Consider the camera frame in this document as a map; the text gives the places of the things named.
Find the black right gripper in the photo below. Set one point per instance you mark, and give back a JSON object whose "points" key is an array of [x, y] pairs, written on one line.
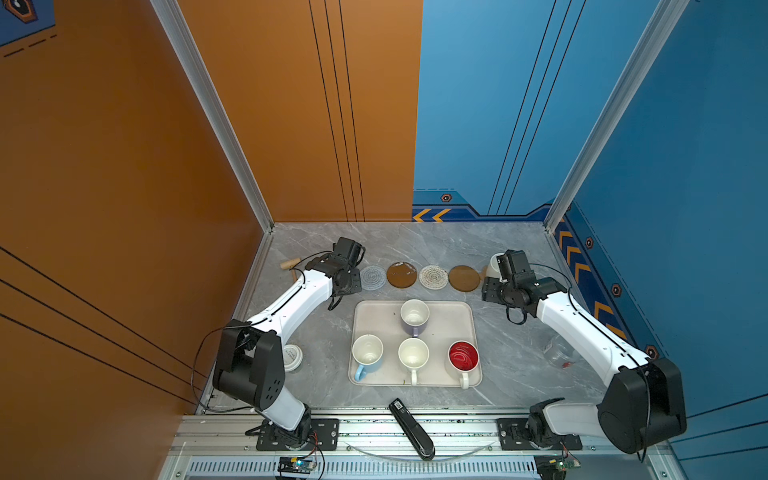
{"points": [[488, 290]]}

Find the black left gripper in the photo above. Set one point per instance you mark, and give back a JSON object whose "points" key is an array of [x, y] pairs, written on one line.
{"points": [[356, 286]]}

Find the clear glass round coaster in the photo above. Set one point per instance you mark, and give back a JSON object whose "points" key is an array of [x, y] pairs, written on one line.
{"points": [[372, 278]]}

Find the dark brown round wooden coaster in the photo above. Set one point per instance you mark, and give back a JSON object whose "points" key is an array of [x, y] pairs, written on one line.
{"points": [[464, 278]]}

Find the light blue mug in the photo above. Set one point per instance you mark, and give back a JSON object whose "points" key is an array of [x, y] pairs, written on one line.
{"points": [[367, 352]]}

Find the red mug white handle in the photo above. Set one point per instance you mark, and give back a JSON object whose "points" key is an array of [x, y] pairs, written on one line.
{"points": [[461, 361]]}

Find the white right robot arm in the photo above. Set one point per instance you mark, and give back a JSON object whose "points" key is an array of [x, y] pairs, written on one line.
{"points": [[644, 402]]}

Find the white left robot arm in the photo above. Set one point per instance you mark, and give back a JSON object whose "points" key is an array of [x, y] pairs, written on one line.
{"points": [[249, 365]]}

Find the glossy brown round coaster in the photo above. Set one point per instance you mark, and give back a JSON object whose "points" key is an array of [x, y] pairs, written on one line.
{"points": [[401, 275]]}

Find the white woven round coaster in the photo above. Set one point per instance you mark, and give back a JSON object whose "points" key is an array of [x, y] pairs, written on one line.
{"points": [[433, 277]]}

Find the clear glass cup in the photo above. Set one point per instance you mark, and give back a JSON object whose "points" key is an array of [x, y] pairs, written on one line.
{"points": [[560, 353]]}

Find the small wooden mallet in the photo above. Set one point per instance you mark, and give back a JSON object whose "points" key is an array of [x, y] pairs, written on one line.
{"points": [[291, 266]]}

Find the purple mug white inside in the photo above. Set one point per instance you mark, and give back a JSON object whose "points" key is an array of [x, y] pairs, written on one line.
{"points": [[414, 316]]}

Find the beige serving tray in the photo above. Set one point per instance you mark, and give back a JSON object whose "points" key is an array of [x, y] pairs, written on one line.
{"points": [[378, 332]]}

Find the white round lid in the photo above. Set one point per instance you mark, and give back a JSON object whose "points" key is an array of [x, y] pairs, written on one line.
{"points": [[292, 357]]}

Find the black handheld scanner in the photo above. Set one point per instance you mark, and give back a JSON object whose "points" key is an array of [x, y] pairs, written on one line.
{"points": [[414, 432]]}

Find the circuit board right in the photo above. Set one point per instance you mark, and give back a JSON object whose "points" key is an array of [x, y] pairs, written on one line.
{"points": [[555, 468]]}

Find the green circuit board left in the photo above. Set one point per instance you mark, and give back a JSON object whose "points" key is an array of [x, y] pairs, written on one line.
{"points": [[296, 466]]}

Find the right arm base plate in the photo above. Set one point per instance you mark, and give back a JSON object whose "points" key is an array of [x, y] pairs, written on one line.
{"points": [[510, 433]]}

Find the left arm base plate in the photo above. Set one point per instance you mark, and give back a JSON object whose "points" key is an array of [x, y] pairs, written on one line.
{"points": [[324, 432]]}

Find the aluminium front rail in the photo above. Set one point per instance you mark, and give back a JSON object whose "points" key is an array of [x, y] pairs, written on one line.
{"points": [[370, 430]]}

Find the aluminium corner post left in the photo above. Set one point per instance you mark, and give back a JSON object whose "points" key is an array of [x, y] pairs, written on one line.
{"points": [[174, 24]]}

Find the aluminium corner post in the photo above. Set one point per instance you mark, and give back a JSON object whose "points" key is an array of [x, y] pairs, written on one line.
{"points": [[652, 40], [174, 24]]}

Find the aluminium corner post right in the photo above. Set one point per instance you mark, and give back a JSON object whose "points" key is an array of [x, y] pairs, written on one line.
{"points": [[652, 40]]}

